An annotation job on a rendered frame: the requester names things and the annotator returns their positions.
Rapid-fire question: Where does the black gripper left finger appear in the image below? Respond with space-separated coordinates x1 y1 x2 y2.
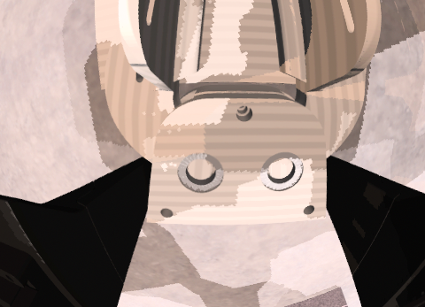
0 157 152 307

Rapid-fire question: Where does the beige metal plate with two round holes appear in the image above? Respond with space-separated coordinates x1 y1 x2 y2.
146 92 327 225

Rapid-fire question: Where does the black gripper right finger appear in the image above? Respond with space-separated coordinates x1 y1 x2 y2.
326 155 425 307

